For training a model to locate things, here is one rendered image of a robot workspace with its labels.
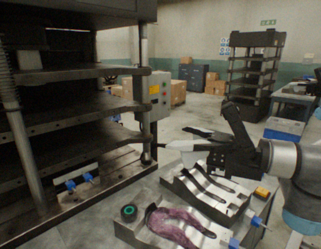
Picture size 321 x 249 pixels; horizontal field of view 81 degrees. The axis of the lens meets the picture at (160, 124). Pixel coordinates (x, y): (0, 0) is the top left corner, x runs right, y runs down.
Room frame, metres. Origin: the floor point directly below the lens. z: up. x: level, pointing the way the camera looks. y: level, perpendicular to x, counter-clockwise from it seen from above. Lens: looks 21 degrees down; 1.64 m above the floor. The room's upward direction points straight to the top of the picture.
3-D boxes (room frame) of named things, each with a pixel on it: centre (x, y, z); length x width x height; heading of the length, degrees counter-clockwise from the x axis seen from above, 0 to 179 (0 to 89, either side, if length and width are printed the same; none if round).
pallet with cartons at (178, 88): (6.08, -0.12, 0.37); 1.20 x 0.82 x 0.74; 56
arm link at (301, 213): (0.33, -0.32, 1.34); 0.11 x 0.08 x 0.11; 160
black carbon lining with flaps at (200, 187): (0.94, -0.26, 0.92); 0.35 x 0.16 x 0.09; 44
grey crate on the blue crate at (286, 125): (3.40, -2.41, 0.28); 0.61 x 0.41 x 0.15; 48
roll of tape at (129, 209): (0.68, 0.15, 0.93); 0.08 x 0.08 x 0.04
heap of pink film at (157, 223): (0.65, -0.07, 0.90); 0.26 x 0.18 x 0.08; 61
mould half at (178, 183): (0.95, -0.26, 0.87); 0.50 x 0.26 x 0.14; 44
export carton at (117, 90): (6.07, 1.26, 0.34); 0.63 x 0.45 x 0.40; 48
